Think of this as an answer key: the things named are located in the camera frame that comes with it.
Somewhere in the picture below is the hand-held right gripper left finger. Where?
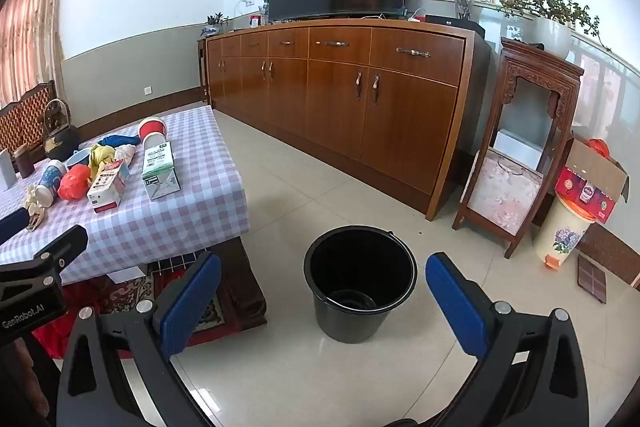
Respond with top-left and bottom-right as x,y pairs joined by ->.
56,251 -> 223,427

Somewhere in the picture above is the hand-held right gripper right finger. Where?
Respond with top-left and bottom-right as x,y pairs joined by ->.
425,252 -> 590,427

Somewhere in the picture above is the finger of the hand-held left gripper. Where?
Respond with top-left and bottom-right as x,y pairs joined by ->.
0,225 -> 89,289
0,207 -> 30,247

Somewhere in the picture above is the beige tissue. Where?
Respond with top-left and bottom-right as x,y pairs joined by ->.
25,184 -> 48,230

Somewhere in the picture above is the blue patterned paper cup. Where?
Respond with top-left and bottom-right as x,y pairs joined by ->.
32,159 -> 69,208

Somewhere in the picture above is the orange plastic bag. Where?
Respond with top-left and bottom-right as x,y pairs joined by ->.
57,163 -> 92,200

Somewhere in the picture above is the red and white carton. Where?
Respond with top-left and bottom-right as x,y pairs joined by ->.
87,159 -> 132,214

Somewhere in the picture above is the yellow plastic bag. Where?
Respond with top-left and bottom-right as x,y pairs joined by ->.
89,144 -> 118,180

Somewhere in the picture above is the black plastic bucket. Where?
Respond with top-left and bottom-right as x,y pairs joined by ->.
303,227 -> 418,344

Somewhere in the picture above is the white plastic bag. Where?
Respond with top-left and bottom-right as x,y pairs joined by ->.
114,144 -> 137,168

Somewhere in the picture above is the blue cloth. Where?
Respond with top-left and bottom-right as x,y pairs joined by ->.
97,134 -> 141,148

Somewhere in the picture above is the green and white carton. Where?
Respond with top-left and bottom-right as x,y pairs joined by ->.
141,143 -> 181,200

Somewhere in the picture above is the red and white paper cup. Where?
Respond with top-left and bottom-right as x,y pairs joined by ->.
138,117 -> 167,154

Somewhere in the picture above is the person's left hand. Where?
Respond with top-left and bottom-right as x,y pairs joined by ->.
15,339 -> 56,418

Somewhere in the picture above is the dark checked cushion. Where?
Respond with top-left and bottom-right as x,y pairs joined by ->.
150,254 -> 201,278

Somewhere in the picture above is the white box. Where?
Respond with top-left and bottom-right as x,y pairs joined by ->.
0,149 -> 17,192

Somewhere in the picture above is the black iron teapot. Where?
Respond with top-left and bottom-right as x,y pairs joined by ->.
42,98 -> 81,161

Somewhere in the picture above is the checkered tablecloth table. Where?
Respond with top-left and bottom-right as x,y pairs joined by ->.
0,104 -> 250,283

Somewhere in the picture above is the pink floral bag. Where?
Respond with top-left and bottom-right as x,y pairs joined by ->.
467,147 -> 545,238

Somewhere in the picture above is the cream floral pedal bin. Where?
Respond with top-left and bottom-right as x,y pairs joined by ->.
535,194 -> 597,272

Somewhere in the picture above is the brown doormat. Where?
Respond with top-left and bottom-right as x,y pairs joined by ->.
582,223 -> 640,290

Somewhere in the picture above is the red printed cardboard box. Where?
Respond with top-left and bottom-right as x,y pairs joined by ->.
554,138 -> 630,224

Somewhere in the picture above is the beige curtain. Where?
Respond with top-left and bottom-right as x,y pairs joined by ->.
0,0 -> 76,108

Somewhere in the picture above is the wooden sideboard cabinet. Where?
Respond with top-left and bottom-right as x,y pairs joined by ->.
204,18 -> 493,222

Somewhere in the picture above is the orange bag in cardboard box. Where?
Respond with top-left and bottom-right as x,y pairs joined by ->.
587,138 -> 612,160

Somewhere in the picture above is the carved wooden plant stand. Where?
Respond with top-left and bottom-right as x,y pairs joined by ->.
452,38 -> 585,259

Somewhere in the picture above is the small plant in patterned pot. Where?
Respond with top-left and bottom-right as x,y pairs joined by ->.
201,13 -> 230,38

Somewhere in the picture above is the black set-top box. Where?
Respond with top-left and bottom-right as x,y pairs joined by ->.
425,14 -> 485,36

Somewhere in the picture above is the large plant in white pot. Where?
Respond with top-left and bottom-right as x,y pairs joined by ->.
500,0 -> 612,60

